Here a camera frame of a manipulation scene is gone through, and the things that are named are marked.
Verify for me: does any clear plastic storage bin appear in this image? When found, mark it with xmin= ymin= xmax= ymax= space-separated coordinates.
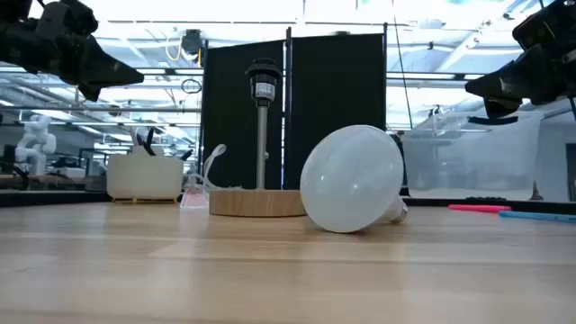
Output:
xmin=401 ymin=110 xmax=545 ymax=202

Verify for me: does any pink white cord tag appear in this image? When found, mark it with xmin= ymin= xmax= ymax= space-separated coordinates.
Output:
xmin=179 ymin=187 xmax=211 ymax=211

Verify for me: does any white lightbulb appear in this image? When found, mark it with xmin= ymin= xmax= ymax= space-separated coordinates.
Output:
xmin=300 ymin=124 xmax=410 ymax=234

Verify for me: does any pink pen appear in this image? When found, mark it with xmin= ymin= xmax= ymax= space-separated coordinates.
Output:
xmin=447 ymin=203 xmax=513 ymax=213

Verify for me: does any white robot figure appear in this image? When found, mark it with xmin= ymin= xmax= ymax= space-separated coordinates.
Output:
xmin=14 ymin=114 xmax=58 ymax=176

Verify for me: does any black hanging ceiling device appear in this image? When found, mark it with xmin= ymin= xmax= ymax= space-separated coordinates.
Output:
xmin=181 ymin=29 xmax=204 ymax=58

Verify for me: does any black aluminium table frame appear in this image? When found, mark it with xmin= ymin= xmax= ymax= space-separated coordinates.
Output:
xmin=0 ymin=189 xmax=576 ymax=216

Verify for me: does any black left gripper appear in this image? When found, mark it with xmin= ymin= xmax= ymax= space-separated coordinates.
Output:
xmin=0 ymin=0 xmax=145 ymax=103

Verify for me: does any white round pen cup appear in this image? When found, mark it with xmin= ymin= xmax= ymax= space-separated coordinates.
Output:
xmin=106 ymin=154 xmax=185 ymax=203

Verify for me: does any blue pen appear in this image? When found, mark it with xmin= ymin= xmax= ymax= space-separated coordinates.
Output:
xmin=498 ymin=210 xmax=576 ymax=224

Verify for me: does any clear lamp power cord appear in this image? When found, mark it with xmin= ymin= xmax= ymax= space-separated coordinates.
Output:
xmin=184 ymin=143 xmax=244 ymax=194

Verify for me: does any wooden base table lamp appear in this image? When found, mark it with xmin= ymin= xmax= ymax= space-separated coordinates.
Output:
xmin=209 ymin=58 xmax=307 ymax=218

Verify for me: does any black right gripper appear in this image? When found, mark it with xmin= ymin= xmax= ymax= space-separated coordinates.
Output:
xmin=465 ymin=0 xmax=576 ymax=121

